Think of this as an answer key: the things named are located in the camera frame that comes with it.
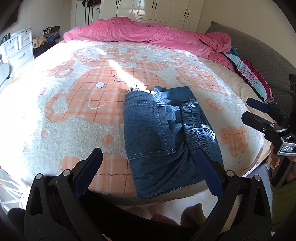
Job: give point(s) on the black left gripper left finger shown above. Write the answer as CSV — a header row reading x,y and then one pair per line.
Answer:
x,y
53,211

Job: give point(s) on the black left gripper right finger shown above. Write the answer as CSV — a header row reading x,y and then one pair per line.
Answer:
x,y
242,211

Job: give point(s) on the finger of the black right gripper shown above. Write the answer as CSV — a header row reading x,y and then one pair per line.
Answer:
x,y
256,122
260,106

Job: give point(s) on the blue denim pants lace hem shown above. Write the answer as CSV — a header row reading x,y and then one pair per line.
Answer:
x,y
163,128

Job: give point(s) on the beige bed sheet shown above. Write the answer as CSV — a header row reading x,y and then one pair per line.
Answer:
x,y
243,91

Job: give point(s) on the grey padded headboard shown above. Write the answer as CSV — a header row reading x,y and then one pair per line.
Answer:
x,y
274,68

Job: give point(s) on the pink duvet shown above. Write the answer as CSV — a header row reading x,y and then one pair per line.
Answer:
x,y
211,46

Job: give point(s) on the orange white plaid blanket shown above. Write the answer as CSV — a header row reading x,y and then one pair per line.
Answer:
x,y
70,100

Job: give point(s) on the white built-in wardrobe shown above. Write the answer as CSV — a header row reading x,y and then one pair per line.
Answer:
x,y
183,14

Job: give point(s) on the white curved dresser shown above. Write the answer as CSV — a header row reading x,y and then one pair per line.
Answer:
x,y
4,72

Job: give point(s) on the white drawer chest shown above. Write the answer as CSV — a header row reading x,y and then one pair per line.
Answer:
x,y
18,50

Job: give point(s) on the pile of folded clothes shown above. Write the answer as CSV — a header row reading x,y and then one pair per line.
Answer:
x,y
51,36

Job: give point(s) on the bags hanging on door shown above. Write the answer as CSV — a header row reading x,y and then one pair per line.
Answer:
x,y
89,3

